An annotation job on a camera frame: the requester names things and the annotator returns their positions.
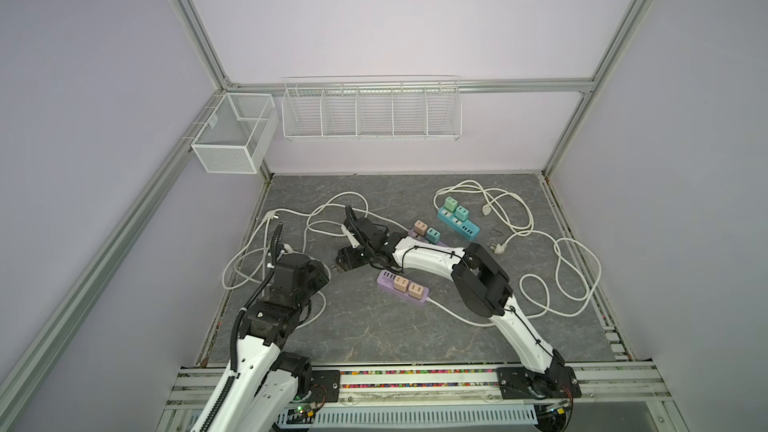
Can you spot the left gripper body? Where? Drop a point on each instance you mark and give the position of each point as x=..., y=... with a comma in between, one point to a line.
x=315, y=280

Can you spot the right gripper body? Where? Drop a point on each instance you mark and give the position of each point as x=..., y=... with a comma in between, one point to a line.
x=371, y=255

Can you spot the black power strip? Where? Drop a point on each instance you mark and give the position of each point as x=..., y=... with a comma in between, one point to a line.
x=350, y=258

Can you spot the purple power strip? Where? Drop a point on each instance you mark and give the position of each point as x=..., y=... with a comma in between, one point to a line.
x=385, y=282
x=412, y=234

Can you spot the teal power strip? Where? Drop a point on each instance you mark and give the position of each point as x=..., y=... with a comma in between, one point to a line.
x=467, y=230

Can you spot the green plug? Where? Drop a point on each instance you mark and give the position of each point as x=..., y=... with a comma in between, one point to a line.
x=450, y=204

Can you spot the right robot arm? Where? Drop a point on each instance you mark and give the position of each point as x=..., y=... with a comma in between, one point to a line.
x=485, y=290

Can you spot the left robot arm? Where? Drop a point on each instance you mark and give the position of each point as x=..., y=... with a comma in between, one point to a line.
x=261, y=378

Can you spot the pink plug on middle strip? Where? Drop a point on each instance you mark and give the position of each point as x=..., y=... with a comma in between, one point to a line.
x=420, y=228

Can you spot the pink plug front strip left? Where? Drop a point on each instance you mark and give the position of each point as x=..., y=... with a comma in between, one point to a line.
x=400, y=284

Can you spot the pink plug strip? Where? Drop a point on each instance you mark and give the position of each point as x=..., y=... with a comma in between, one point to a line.
x=415, y=291
x=400, y=284

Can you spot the pink plug front strip right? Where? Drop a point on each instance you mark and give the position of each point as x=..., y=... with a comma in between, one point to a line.
x=415, y=291

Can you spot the purple power strip front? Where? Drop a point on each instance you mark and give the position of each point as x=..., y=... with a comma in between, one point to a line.
x=385, y=282

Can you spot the white mesh box basket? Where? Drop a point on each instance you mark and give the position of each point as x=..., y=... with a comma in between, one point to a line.
x=236, y=135

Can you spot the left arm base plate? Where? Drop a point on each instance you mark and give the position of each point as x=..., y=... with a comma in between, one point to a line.
x=319, y=386

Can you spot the white wire basket rack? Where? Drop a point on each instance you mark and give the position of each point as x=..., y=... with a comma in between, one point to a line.
x=405, y=107

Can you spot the white cable teal strip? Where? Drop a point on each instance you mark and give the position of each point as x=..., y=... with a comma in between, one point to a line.
x=517, y=217

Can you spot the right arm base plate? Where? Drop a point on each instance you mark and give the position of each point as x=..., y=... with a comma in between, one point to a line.
x=557, y=382

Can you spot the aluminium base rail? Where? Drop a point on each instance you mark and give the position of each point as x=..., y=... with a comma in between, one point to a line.
x=478, y=383

